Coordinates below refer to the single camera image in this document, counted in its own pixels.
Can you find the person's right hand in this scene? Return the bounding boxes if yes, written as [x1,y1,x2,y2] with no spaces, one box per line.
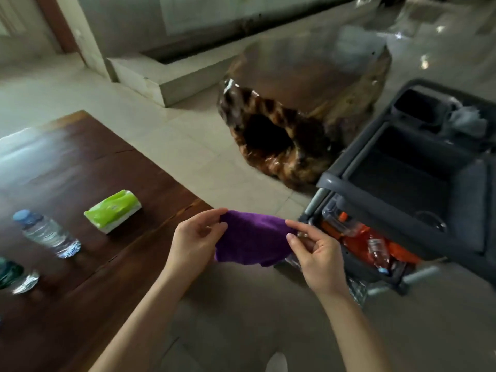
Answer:
[285,219,349,297]

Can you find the person's left hand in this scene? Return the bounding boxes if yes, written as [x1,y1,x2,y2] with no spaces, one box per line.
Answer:
[166,208,229,283]

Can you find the purple microfibre cloth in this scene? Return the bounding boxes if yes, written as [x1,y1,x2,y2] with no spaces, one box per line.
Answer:
[215,210,299,268]

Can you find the green tissue pack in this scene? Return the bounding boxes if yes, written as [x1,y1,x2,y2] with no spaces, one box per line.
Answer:
[83,189,143,235]

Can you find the blue-capped clear water bottle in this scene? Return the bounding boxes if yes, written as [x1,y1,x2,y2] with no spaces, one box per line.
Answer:
[12,209,82,259]

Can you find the green-label white-capped water bottle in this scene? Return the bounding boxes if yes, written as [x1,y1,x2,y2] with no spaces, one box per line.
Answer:
[0,256,40,296]

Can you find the person's left forearm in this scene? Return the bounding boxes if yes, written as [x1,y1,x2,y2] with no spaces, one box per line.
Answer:
[89,267,194,372]

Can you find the person's right forearm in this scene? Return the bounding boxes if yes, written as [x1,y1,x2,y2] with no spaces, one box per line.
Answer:
[317,284,394,372]

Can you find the person's right shoe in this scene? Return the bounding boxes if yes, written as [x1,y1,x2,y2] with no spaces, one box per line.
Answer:
[265,352,288,372]

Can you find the grey cleaning cart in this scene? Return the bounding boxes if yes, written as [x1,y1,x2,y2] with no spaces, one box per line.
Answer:
[296,78,496,299]

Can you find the orange bag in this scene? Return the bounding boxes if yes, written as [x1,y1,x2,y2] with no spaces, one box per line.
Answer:
[320,212,423,268]

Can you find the clear bottle with orange collar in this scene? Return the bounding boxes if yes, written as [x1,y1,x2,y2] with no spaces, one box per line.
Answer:
[322,207,363,238]

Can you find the small clear plastic bottle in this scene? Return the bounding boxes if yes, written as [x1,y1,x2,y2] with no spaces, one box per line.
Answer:
[367,237,391,276]

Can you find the glossy root stump table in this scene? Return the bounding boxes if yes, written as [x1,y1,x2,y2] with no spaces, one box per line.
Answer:
[216,25,393,190]

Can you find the dark wooden table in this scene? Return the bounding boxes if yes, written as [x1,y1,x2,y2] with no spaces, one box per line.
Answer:
[0,109,213,372]

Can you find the white stone platform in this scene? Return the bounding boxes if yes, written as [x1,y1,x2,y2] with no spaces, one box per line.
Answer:
[106,34,280,109]

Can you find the grey rag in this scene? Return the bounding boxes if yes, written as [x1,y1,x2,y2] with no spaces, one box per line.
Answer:
[441,106,489,140]

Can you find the brown door frame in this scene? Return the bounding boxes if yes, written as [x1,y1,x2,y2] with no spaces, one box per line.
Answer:
[34,0,82,55]

